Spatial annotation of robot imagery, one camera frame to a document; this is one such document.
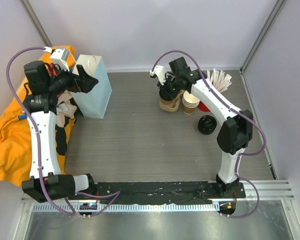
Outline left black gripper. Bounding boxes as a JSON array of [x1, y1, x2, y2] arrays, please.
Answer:
[[46, 62, 98, 96]]

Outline black plastic cup lid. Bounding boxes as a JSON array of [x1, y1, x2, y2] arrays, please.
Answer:
[[159, 88, 179, 100]]

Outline white blue paper bag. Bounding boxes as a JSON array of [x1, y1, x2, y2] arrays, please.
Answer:
[[72, 54, 112, 119]]

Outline stack of paper cups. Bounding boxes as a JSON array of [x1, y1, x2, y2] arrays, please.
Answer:
[[182, 91, 200, 115]]

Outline single brown paper cup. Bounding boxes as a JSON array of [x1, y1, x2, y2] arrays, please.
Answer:
[[159, 97, 175, 106]]

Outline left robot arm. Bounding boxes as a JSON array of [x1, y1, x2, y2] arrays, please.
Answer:
[[21, 60, 99, 203]]

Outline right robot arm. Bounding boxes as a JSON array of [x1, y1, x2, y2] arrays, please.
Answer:
[[149, 57, 254, 198]]

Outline stacked pulp cup carriers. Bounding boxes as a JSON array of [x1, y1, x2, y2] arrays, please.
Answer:
[[159, 96, 181, 113]]

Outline red straw holder cup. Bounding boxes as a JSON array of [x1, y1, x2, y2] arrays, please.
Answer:
[[197, 101, 210, 113]]

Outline wrapped white straws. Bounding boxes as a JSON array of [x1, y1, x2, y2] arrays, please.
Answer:
[[207, 68, 232, 94]]

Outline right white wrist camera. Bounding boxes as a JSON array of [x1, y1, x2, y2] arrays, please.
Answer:
[[149, 65, 167, 87]]

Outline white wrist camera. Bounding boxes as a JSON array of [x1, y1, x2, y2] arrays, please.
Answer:
[[44, 46, 70, 72], [149, 65, 167, 87]]

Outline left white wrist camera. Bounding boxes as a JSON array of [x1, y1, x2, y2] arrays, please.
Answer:
[[44, 46, 70, 72]]

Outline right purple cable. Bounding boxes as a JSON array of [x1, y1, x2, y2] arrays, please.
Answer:
[[151, 50, 268, 219]]

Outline purple cable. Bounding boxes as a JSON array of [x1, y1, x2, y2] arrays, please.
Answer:
[[6, 46, 121, 230], [151, 50, 268, 219]]

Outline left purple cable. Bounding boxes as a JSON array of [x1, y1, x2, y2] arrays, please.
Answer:
[[6, 46, 121, 230]]

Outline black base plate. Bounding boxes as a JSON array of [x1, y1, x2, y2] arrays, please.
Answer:
[[95, 181, 246, 205]]

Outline white slotted cable duct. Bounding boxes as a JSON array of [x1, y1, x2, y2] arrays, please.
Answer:
[[33, 202, 220, 212]]

